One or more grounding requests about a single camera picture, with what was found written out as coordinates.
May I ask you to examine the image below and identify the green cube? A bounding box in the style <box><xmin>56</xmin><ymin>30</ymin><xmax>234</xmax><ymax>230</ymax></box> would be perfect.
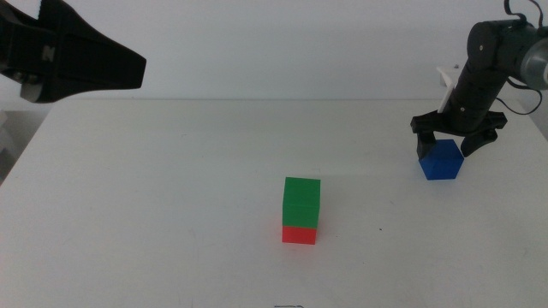
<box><xmin>282</xmin><ymin>176</ymin><xmax>322</xmax><ymax>229</ymax></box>

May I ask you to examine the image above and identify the red cube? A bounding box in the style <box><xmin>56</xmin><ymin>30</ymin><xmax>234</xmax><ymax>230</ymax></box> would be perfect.
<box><xmin>281</xmin><ymin>225</ymin><xmax>318</xmax><ymax>246</ymax></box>

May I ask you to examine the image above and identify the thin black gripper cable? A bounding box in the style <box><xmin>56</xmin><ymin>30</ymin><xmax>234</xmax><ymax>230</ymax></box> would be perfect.
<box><xmin>495</xmin><ymin>76</ymin><xmax>544</xmax><ymax>116</ymax></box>

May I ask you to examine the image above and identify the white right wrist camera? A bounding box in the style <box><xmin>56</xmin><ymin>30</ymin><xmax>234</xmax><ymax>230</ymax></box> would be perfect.
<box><xmin>435</xmin><ymin>66</ymin><xmax>459</xmax><ymax>115</ymax></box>

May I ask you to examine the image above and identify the blue cube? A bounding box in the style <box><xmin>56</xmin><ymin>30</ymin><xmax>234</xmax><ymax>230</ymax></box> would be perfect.
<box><xmin>418</xmin><ymin>139</ymin><xmax>466</xmax><ymax>181</ymax></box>

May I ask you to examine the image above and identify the thick black camera cable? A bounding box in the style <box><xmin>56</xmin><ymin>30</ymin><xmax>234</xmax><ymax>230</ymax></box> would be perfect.
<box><xmin>503</xmin><ymin>0</ymin><xmax>545</xmax><ymax>27</ymax></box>

